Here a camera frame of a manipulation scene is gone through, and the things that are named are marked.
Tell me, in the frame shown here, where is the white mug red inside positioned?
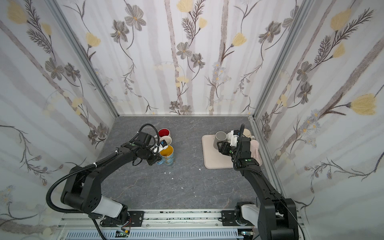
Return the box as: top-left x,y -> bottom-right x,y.
158,128 -> 171,138

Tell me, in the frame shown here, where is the blue glass patterned mug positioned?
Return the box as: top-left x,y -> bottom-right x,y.
156,146 -> 175,166

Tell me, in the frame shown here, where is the light grey mug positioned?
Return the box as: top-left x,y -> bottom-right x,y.
160,136 -> 172,148

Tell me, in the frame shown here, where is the beige plastic tray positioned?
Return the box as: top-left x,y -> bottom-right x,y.
201,134 -> 263,170

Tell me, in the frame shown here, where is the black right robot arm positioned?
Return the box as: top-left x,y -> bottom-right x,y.
217,124 -> 301,240

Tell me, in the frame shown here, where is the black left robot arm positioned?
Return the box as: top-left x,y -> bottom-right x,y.
46,132 -> 161,223

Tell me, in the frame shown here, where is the pink mug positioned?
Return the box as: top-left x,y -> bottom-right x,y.
250,140 -> 263,166

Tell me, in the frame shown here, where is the cream round mug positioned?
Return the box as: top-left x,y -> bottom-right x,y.
243,129 -> 255,140

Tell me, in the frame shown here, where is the dark grey mug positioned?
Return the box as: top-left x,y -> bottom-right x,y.
213,131 -> 227,150

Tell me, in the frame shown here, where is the right corner aluminium profile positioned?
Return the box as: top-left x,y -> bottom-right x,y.
252,0 -> 316,118

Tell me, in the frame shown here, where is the corner aluminium profile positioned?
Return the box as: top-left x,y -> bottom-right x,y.
252,0 -> 316,118
45,0 -> 120,118

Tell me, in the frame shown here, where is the left corner aluminium profile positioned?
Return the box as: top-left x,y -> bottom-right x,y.
45,0 -> 120,118

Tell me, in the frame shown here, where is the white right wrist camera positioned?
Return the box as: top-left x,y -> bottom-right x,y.
230,135 -> 239,147

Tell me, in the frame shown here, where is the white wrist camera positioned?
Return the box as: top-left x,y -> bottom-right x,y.
230,135 -> 239,147
151,140 -> 169,155

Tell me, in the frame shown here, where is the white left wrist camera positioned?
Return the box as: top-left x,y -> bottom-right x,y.
151,140 -> 169,155

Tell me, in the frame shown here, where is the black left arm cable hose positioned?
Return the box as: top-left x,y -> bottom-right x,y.
45,151 -> 119,214

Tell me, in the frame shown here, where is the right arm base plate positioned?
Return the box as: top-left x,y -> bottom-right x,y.
220,210 -> 240,227

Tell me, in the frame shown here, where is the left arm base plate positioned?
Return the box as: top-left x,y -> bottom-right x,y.
127,211 -> 145,227

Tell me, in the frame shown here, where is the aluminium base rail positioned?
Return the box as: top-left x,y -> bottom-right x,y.
56,208 -> 305,230

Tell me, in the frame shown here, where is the white vented cable duct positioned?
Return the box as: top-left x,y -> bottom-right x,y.
65,229 -> 244,240

